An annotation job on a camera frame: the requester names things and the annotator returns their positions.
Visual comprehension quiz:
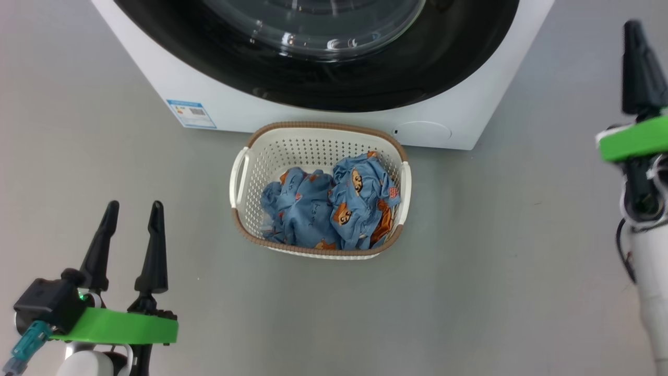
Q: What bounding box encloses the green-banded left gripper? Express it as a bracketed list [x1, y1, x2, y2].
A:
[50, 201, 179, 376]

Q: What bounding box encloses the blue energy label sticker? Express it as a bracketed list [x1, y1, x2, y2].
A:
[166, 99, 217, 130]

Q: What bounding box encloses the teal cable connector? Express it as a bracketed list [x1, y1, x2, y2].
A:
[2, 320, 54, 374]

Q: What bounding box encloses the white front-load washing machine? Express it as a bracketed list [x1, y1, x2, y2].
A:
[91, 0, 555, 151]

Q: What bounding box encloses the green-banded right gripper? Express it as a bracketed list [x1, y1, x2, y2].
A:
[597, 20, 668, 228]

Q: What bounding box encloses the cream perforated laundry basket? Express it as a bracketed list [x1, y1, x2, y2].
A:
[229, 122, 413, 261]

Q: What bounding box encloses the thin black cable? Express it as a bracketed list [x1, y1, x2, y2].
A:
[616, 219, 637, 285]

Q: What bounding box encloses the round white filter cover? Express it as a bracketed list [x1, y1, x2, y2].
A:
[394, 121, 452, 145]

